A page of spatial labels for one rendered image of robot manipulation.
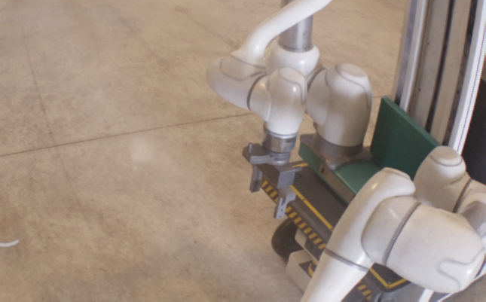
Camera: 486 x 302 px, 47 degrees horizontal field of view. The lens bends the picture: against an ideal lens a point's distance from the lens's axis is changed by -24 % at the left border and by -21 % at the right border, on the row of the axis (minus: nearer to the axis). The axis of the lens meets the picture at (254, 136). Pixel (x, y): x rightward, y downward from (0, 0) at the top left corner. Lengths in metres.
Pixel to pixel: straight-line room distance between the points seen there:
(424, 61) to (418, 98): 0.13
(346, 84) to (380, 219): 0.90
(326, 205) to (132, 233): 0.69
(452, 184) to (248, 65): 0.65
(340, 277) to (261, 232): 1.29
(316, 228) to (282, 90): 0.44
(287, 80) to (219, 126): 1.28
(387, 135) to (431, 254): 1.01
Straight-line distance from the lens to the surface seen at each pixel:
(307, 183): 2.12
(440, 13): 1.89
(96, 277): 2.11
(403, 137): 1.97
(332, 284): 1.14
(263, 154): 1.79
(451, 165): 1.68
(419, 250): 1.08
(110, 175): 2.59
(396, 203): 1.12
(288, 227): 2.19
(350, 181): 1.99
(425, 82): 1.98
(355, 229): 1.13
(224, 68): 1.81
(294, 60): 2.01
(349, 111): 1.97
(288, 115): 1.73
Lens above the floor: 1.48
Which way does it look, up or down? 30 degrees down
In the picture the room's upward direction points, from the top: 10 degrees clockwise
